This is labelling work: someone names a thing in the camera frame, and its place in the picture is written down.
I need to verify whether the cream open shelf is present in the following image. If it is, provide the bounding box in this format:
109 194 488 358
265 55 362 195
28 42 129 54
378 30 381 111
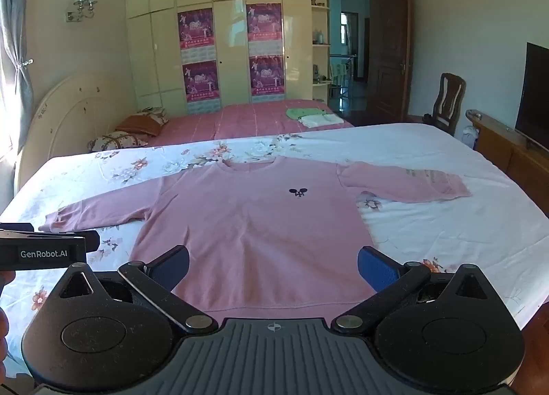
309 0 333 104

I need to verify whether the folded green cloth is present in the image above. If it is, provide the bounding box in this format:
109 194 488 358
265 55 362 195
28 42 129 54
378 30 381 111
286 108 327 120

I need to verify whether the orange brown pillow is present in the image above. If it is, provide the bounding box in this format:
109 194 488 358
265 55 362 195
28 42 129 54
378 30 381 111
115 114 164 137

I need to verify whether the pink checked bed cover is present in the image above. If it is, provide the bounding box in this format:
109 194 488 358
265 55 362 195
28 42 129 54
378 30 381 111
141 99 354 148

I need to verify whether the black television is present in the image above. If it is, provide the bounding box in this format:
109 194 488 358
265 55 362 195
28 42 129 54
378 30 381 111
515 41 549 152

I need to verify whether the cream round headboard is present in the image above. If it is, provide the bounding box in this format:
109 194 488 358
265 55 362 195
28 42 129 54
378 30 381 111
15 73 138 194

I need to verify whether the folded white cloth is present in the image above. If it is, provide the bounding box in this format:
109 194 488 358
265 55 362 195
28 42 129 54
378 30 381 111
299 114 344 129

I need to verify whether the brown wooden door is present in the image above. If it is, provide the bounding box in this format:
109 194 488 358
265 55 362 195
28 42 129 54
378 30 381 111
366 0 414 123

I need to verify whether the white floral bed sheet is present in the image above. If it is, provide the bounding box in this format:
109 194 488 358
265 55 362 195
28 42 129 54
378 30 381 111
0 123 549 379

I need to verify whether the wall lamp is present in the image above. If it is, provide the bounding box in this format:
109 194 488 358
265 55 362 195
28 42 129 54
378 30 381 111
65 0 98 23

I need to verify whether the cream patterned pillow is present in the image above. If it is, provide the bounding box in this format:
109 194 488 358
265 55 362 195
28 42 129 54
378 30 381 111
88 130 149 153

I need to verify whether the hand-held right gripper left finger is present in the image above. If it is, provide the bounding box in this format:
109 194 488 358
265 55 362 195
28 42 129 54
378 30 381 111
51 245 219 333

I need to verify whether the person's left hand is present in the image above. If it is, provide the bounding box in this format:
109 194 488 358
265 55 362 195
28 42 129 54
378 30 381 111
0 268 17 363

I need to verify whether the grey curtain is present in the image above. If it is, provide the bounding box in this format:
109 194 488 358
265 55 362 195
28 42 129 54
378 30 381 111
0 0 32 156

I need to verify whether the dark wooden chair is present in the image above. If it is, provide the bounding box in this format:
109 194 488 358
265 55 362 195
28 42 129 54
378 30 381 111
422 73 467 136

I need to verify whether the pink sweater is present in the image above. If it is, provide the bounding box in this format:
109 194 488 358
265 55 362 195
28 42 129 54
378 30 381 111
38 156 472 314

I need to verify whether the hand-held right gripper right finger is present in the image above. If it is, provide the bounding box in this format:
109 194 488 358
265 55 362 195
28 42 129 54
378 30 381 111
332 246 498 333

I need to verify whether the cream glossy wardrobe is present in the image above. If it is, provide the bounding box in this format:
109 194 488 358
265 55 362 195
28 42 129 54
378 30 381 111
124 0 333 116

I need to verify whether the wooden television cabinet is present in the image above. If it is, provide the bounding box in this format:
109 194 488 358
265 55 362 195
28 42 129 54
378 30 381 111
465 109 549 218

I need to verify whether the purple wall poster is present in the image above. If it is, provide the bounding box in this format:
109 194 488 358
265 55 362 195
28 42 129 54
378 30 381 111
246 3 284 57
182 60 219 115
177 8 215 62
249 55 286 104

